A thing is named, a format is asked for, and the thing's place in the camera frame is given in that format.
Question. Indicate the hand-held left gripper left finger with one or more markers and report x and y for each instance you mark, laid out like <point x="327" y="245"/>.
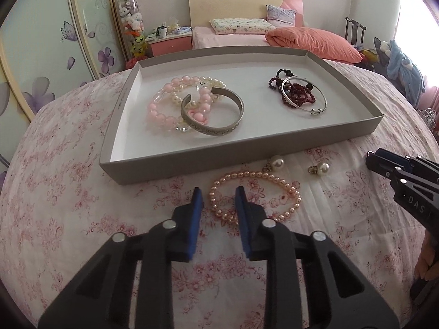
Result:
<point x="196" y="219"/>

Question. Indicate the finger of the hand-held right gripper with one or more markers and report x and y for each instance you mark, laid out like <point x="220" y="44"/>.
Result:
<point x="394" y="154"/>
<point x="377" y="162"/>

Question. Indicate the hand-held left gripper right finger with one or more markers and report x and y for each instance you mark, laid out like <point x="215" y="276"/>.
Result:
<point x="241" y="219"/>

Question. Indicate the thin silver bangle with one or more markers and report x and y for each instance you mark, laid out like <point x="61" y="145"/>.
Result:
<point x="315" y="112"/>

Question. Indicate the grey cardboard tray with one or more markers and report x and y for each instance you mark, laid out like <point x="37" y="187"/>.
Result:
<point x="260" y="133"/>

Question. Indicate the wide silver cuff bangle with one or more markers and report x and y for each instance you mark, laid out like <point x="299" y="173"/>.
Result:
<point x="236" y="109"/>

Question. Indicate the person's right hand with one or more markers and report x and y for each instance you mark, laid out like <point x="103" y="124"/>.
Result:
<point x="427" y="257"/>

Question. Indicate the pearl earring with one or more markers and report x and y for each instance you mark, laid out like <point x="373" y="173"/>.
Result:
<point x="277" y="163"/>
<point x="324" y="168"/>

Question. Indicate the blue plush robe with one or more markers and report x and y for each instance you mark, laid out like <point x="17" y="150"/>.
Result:
<point x="404" y="72"/>

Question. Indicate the dark swivel chair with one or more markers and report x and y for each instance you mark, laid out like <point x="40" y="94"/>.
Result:
<point x="380" y="56"/>

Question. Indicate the pile of colourful toys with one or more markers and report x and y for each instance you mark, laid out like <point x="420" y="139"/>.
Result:
<point x="367" y="56"/>

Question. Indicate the dark wooden chair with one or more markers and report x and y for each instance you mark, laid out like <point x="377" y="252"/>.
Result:
<point x="355" y="32"/>

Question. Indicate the orange duvet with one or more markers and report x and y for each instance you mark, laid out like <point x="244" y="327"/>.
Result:
<point x="315" y="43"/>

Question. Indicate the red waste bin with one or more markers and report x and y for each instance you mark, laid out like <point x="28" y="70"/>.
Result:
<point x="133" y="63"/>

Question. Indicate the purple patterned cushion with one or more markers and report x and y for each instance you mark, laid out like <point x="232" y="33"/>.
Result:
<point x="281" y="15"/>

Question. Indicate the pink white nightstand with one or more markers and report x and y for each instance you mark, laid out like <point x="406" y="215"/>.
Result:
<point x="171" y="44"/>

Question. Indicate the yellow green plush toy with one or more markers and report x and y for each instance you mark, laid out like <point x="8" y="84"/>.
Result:
<point x="139" y="46"/>

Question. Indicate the white black mug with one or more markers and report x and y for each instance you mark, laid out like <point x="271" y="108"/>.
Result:
<point x="162" y="32"/>

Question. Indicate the white patterned pillow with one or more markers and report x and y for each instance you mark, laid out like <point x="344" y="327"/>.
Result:
<point x="240" y="26"/>

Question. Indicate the beige pink headboard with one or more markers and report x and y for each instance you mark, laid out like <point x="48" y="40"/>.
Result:
<point x="233" y="1"/>

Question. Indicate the clear tube of plush toys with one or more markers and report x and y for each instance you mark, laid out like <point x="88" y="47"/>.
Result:
<point x="129" y="10"/>

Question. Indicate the flower print sliding wardrobe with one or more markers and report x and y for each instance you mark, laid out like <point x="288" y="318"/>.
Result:
<point x="44" y="41"/>

